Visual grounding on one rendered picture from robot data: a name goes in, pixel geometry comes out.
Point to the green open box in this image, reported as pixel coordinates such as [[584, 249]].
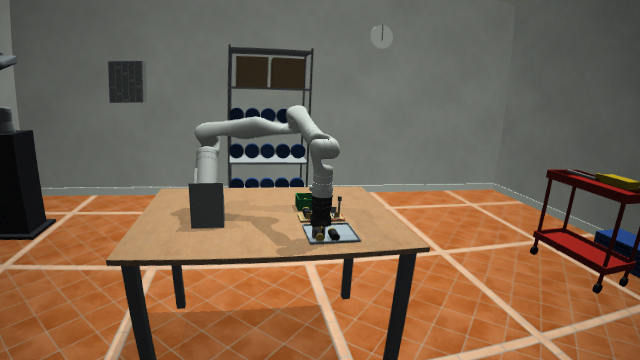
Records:
[[303, 200]]

